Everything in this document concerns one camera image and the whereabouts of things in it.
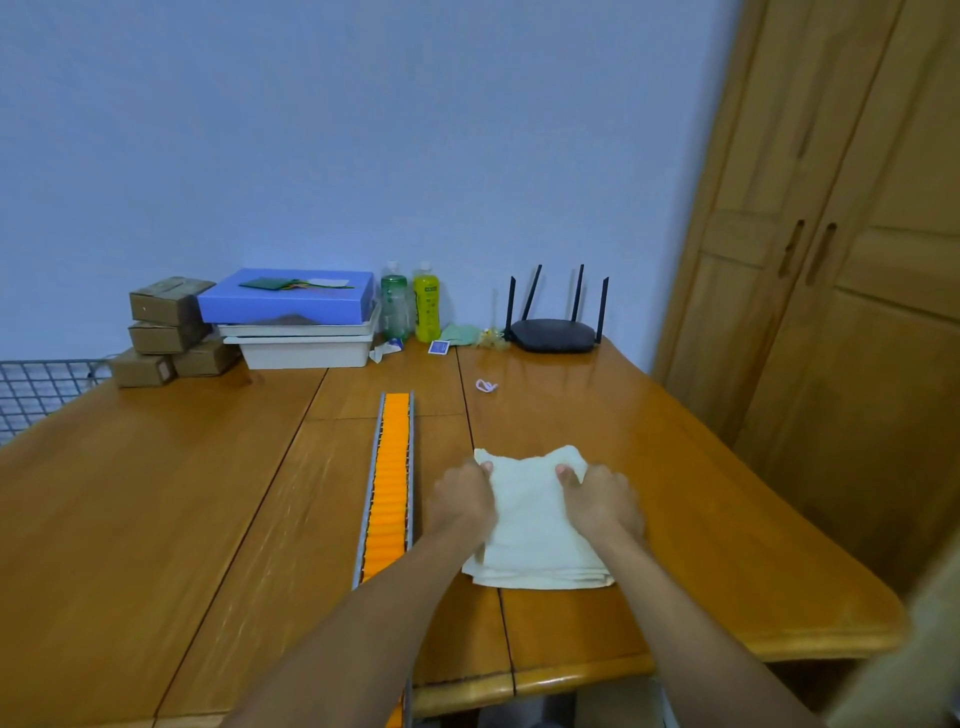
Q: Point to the person's left hand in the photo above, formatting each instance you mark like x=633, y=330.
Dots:
x=459, y=501

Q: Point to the person's right hand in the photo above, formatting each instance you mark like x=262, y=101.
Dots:
x=600, y=504

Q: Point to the person's right thumb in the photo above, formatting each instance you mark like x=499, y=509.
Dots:
x=564, y=475

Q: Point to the white towel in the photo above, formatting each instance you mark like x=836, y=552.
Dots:
x=534, y=517

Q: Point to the person's right forearm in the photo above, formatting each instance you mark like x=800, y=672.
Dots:
x=690, y=637

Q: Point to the person's left forearm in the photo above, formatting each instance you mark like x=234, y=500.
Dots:
x=360, y=637

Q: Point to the grey tray of orange tiles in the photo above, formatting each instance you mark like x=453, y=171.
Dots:
x=387, y=495

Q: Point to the small blue card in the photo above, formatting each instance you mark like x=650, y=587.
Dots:
x=439, y=347

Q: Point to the pale green cloth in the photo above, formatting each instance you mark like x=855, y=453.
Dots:
x=460, y=334

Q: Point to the black router with antennas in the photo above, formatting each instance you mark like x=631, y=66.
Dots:
x=555, y=322

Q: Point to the crumpled white wrapper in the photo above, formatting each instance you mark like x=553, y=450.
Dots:
x=385, y=350

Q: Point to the yellow drink bottle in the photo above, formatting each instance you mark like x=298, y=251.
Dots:
x=427, y=304

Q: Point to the green drink bottle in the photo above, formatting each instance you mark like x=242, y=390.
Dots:
x=394, y=303

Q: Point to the white plastic bin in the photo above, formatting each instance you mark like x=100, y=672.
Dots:
x=304, y=351

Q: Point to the blue flat box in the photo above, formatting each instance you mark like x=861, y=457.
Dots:
x=289, y=298

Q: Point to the green paper piece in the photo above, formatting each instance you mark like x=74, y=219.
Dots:
x=274, y=283

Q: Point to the brown cardboard box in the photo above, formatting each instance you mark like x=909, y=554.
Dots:
x=142, y=369
x=166, y=337
x=205, y=358
x=171, y=300

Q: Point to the wooden wardrobe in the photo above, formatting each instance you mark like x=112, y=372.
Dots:
x=832, y=285

